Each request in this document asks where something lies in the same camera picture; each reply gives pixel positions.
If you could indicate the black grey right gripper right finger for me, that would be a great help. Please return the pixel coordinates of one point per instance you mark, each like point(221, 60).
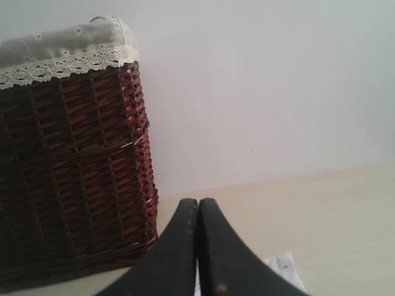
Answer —
point(227, 266)

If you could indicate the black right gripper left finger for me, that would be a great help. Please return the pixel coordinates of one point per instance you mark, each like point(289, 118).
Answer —
point(170, 266)

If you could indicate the white t-shirt red lettering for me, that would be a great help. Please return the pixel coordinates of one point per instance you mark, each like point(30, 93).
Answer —
point(283, 265)

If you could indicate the dark red wicker basket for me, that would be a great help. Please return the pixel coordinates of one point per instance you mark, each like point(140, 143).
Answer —
point(77, 181)

